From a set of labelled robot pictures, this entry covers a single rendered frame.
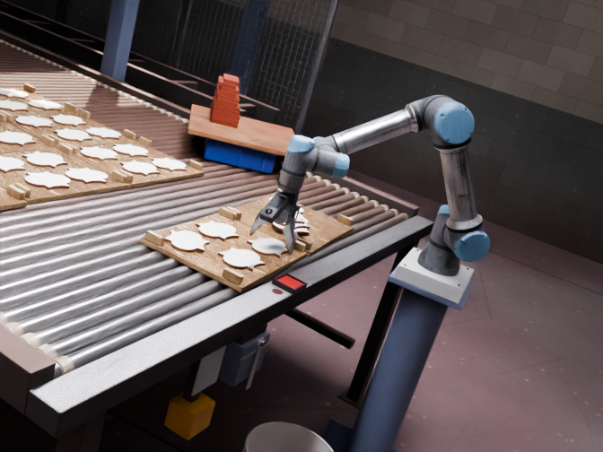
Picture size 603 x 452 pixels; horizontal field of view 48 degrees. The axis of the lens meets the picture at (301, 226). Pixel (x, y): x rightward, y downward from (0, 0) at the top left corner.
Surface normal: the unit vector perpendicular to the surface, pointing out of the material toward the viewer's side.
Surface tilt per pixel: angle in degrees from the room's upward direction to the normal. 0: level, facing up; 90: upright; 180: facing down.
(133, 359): 0
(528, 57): 90
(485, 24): 90
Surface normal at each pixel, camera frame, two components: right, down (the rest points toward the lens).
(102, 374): 0.27, -0.90
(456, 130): 0.14, 0.26
